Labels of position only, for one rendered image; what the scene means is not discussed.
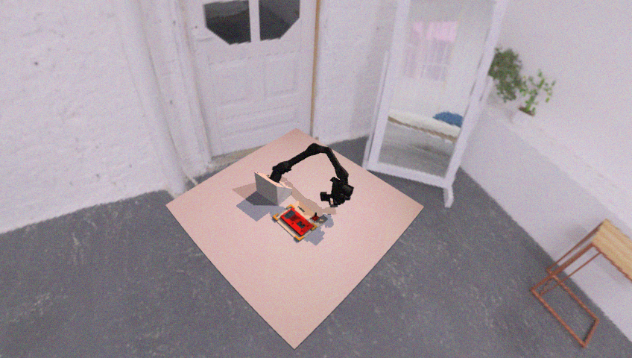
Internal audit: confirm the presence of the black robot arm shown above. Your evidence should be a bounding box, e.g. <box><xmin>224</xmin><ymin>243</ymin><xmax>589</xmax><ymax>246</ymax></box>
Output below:
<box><xmin>269</xmin><ymin>143</ymin><xmax>354</xmax><ymax>205</ymax></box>

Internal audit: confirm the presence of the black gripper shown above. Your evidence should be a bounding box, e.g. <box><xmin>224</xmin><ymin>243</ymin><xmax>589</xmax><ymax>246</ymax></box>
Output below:
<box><xmin>320</xmin><ymin>189</ymin><xmax>351</xmax><ymax>205</ymax></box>

